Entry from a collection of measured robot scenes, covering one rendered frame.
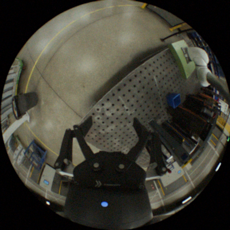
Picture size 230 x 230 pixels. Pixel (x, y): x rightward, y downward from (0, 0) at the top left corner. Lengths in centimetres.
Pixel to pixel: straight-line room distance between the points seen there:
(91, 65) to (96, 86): 37
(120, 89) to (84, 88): 85
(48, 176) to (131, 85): 608
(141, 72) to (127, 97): 20
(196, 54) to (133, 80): 69
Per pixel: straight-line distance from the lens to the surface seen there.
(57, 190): 691
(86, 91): 121
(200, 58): 84
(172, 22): 293
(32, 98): 197
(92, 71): 120
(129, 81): 47
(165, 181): 880
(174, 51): 79
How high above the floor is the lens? 115
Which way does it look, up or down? 65 degrees down
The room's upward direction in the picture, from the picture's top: 164 degrees clockwise
